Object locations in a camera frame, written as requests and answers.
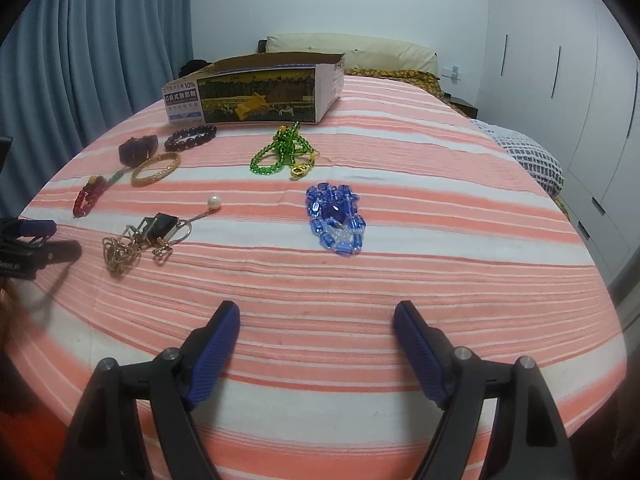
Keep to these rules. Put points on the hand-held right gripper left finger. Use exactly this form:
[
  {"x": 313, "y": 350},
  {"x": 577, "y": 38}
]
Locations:
[{"x": 215, "y": 355}]

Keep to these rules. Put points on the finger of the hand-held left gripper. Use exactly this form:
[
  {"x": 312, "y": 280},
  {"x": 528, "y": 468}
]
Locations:
[
  {"x": 60, "y": 252},
  {"x": 37, "y": 228}
]

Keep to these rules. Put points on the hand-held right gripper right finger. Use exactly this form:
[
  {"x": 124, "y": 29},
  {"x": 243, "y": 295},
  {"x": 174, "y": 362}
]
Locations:
[{"x": 420, "y": 355}]

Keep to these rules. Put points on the gold bangle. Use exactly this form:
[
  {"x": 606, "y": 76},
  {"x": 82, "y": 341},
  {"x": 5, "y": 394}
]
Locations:
[{"x": 142, "y": 178}]

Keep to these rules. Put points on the dark purple square watch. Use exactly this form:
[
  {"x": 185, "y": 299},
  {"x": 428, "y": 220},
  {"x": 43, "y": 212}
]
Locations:
[{"x": 132, "y": 152}]

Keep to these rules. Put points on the pearl-tipped gold pin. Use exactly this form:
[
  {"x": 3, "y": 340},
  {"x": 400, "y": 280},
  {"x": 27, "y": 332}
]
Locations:
[{"x": 214, "y": 201}]

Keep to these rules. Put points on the printed cardboard box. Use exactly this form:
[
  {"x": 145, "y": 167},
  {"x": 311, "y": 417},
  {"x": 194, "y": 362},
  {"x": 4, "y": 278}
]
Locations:
[{"x": 260, "y": 92}]

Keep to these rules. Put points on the person's left forearm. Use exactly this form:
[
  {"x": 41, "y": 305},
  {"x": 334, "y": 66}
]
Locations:
[{"x": 7, "y": 310}]

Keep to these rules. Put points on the pink and white striped blanket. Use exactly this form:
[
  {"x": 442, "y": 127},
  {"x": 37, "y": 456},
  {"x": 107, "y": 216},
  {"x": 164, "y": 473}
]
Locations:
[{"x": 350, "y": 285}]

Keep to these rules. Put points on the blue curtain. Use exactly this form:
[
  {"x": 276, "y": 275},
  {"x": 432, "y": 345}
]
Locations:
[{"x": 100, "y": 60}]

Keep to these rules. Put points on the pile of dark clothes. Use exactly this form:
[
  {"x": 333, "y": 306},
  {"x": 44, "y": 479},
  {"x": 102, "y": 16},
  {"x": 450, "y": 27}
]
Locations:
[{"x": 192, "y": 66}]

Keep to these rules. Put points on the grey and white checked blanket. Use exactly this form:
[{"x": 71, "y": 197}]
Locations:
[{"x": 525, "y": 155}]

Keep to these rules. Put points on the dark wooden nightstand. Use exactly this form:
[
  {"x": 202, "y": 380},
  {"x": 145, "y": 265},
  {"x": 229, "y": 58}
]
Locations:
[{"x": 465, "y": 107}]

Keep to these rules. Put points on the yellow floral bedsheet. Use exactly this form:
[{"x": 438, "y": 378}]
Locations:
[{"x": 400, "y": 76}]

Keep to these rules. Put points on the dark wooden headboard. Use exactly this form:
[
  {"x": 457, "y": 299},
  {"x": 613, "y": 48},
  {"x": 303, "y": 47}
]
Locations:
[{"x": 261, "y": 46}]

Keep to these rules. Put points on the cream pillow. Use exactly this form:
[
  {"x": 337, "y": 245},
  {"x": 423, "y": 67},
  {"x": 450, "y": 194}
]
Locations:
[{"x": 380, "y": 55}]

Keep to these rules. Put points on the white wardrobe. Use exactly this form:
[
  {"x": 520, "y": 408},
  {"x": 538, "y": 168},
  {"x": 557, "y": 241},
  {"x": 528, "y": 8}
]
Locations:
[{"x": 550, "y": 60}]

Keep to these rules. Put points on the white wall socket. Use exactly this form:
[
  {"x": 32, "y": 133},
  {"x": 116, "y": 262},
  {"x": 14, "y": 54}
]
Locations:
[{"x": 452, "y": 72}]

